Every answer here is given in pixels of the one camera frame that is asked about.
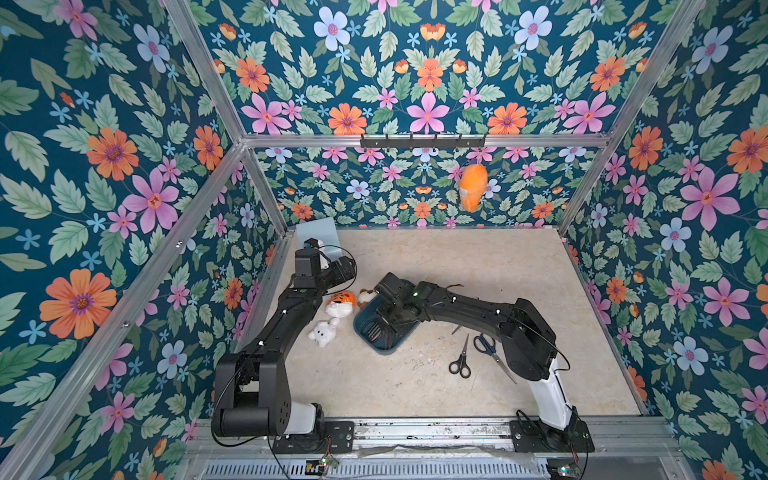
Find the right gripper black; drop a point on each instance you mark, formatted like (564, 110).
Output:
(384, 315)

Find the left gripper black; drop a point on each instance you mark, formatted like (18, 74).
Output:
(347, 271)

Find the teal storage box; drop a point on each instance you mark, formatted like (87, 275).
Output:
(383, 348)

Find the large black scissors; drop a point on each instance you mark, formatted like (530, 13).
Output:
(376, 331)

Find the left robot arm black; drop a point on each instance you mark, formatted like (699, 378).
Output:
(253, 397)

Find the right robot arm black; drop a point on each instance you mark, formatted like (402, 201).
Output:
(514, 334)

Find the light blue box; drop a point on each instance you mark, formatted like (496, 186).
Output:
(325, 232)

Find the small black scissors bottom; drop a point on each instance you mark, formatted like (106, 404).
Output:
(460, 366)

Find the brown white plush toy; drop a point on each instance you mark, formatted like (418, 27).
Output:
(365, 297)

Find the tiger plush toy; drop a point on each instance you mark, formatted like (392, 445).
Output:
(341, 305)

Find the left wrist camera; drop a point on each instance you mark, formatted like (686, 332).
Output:
(311, 260)

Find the blue handled scissors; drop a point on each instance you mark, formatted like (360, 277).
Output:
(487, 346)

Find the black hook rail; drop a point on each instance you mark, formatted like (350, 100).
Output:
(412, 141)

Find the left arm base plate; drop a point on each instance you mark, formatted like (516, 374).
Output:
(330, 437)

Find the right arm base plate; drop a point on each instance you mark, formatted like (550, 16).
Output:
(532, 436)

